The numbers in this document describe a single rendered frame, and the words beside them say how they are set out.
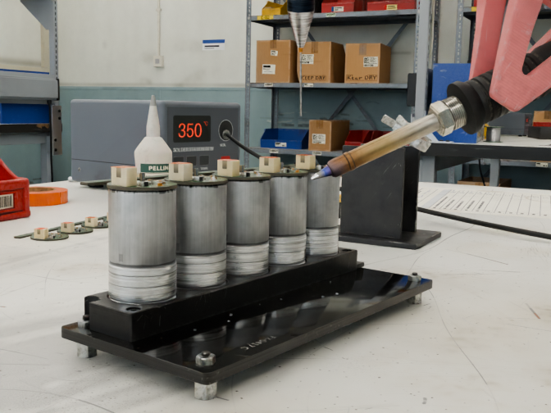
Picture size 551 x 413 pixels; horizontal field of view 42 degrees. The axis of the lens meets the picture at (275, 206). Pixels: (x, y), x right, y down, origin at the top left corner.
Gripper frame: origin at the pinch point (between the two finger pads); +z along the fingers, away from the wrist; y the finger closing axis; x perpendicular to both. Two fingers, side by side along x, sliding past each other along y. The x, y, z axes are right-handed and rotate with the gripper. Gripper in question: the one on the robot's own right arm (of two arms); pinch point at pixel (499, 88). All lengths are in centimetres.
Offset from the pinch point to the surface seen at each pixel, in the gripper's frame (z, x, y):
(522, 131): -57, 115, -248
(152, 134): 11.1, -12.4, -33.9
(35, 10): 1, -90, -330
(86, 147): 17, -18, -48
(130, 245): 13.0, -10.9, 5.7
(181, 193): 10.8, -10.1, 3.7
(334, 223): 9.0, -2.7, -2.5
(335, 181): 7.2, -3.7, -2.5
